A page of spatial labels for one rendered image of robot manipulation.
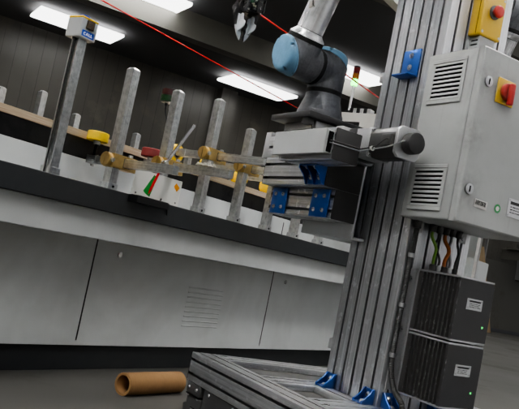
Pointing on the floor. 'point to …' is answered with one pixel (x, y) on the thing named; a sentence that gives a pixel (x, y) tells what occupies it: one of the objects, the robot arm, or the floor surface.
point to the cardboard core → (149, 383)
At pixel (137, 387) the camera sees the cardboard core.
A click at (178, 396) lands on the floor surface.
